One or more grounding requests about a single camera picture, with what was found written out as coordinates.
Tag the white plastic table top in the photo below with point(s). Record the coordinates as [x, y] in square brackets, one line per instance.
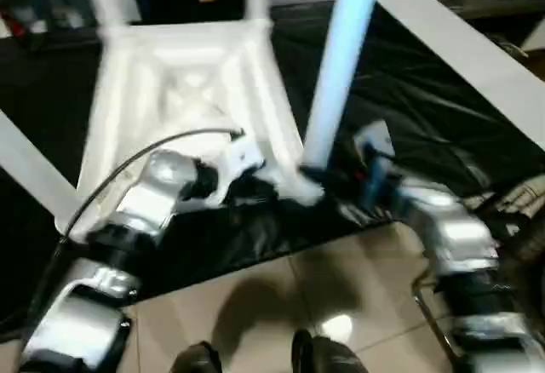
[191, 70]

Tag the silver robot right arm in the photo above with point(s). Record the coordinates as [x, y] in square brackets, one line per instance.
[451, 228]

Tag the white flat board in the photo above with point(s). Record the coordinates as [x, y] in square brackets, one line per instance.
[468, 58]

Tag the dark robot left foot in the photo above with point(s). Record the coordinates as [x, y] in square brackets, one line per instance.
[198, 360]

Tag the dark robot foot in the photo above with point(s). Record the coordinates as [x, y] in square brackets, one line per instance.
[328, 356]
[198, 360]

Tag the dark robot right foot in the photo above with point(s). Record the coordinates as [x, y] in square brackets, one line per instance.
[328, 356]

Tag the red figurine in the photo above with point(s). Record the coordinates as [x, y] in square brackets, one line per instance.
[17, 28]

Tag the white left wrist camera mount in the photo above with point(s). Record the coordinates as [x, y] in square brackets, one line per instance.
[238, 158]

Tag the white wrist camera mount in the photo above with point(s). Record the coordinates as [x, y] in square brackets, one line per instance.
[379, 134]
[238, 158]

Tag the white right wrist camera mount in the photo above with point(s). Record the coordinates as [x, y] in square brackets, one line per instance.
[379, 134]

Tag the chrome tube frame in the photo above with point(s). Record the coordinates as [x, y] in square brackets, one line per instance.
[434, 326]

